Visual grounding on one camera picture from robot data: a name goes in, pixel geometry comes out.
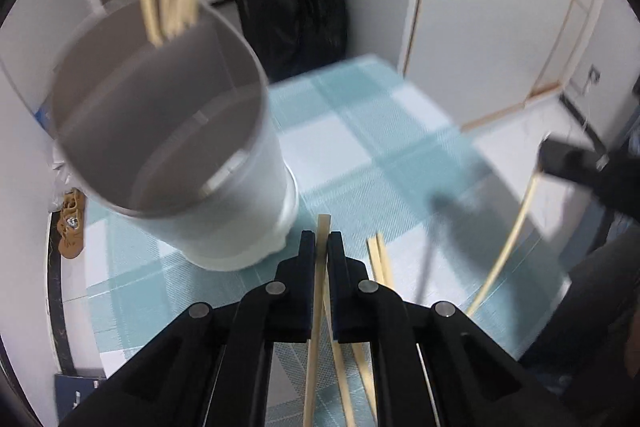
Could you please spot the person's dark clothing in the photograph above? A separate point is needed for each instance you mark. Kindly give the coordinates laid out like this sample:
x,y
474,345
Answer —
x,y
600,297

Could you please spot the blue white checked tablecloth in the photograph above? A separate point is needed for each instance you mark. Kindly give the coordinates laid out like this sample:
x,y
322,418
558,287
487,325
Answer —
x,y
380,132

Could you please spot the white cylindrical utensil holder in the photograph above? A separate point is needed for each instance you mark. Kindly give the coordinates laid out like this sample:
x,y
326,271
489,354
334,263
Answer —
x,y
240,217

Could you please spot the dark blue bag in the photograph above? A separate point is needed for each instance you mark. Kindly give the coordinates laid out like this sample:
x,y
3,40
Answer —
x,y
75,394

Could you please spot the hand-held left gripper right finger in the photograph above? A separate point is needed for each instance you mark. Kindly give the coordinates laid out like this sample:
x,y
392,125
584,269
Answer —
x,y
337,267

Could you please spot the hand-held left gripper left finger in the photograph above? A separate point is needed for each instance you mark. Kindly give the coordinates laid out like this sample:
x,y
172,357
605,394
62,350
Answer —
x,y
306,267

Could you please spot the blue cardboard box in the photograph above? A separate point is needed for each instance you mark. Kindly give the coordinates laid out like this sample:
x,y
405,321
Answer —
x,y
42,114

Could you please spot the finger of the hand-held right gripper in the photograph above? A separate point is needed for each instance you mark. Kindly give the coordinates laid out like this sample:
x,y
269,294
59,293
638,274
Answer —
x,y
570,159

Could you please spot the black curved bar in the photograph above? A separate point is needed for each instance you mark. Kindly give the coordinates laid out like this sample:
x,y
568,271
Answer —
x,y
54,297

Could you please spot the white plastic bag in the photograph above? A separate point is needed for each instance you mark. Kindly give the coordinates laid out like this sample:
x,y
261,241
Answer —
x,y
62,167

